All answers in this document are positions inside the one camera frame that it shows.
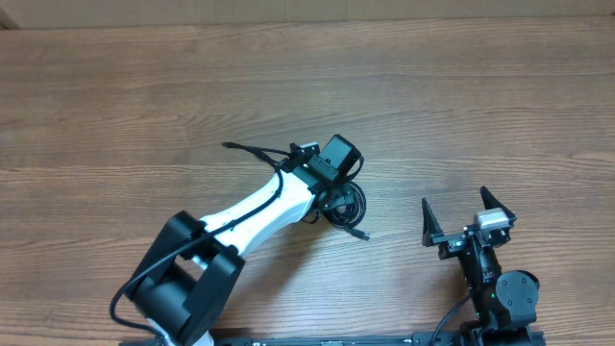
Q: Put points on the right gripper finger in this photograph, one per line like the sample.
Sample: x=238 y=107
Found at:
x=432 y=232
x=491 y=202

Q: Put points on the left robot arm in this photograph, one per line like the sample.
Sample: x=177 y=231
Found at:
x=187 y=275

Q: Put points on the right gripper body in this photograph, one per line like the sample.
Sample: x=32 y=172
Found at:
x=467 y=234

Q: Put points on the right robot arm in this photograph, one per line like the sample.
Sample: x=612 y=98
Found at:
x=500 y=306

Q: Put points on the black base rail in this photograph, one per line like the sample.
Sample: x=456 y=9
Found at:
x=415 y=339

